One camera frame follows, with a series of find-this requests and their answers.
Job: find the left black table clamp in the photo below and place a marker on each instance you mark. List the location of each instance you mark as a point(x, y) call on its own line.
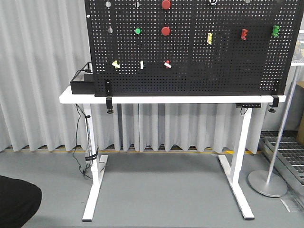
point(108, 95)

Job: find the black table clamp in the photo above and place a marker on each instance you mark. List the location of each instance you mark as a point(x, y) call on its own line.
point(275, 102)
point(108, 95)

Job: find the black perforated pegboard panel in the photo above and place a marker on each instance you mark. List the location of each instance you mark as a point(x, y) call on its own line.
point(229, 66)

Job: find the black open box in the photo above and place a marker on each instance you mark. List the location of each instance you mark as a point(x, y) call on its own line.
point(83, 81)

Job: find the lower red round button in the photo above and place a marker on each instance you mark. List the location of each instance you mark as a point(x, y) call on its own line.
point(165, 31)

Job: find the red round button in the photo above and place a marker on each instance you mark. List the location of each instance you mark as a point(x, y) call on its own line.
point(165, 31)
point(166, 4)

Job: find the green round push button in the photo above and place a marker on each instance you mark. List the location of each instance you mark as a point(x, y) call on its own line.
point(138, 31)

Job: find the black desk control panel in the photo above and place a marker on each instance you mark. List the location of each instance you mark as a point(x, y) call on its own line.
point(245, 106)

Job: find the white standing desk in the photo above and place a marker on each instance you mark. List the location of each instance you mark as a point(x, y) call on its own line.
point(231, 170)

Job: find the upper red round button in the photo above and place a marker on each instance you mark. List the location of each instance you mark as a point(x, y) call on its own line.
point(166, 4)

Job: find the right black table clamp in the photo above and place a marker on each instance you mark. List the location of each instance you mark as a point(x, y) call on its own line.
point(275, 102)

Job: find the white pleated curtain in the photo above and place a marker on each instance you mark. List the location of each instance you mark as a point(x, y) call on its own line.
point(42, 44)

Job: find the grey round-base floor stand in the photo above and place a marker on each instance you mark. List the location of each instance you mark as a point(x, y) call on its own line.
point(266, 182)

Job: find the metal floor grating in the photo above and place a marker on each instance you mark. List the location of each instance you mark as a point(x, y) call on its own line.
point(289, 166)

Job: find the black round object corner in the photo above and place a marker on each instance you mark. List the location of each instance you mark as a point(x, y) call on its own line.
point(19, 202)

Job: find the red toggle switch lower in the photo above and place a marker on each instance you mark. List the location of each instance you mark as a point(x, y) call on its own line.
point(167, 64)

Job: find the red toggle switch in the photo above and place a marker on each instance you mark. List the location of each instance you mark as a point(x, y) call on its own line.
point(167, 64)
point(244, 34)

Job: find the yellow toggle switch lower left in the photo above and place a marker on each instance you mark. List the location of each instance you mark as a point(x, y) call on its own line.
point(115, 64)

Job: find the yellow toggle switch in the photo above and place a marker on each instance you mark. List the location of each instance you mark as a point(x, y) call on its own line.
point(115, 64)
point(209, 38)

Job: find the yellow toggle switch upper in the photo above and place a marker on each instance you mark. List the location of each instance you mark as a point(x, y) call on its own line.
point(209, 38)

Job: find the red toggle switch upper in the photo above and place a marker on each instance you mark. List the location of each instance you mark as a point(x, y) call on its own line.
point(244, 34)

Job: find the green toggle switch upper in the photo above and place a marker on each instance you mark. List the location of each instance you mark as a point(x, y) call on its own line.
point(275, 31)

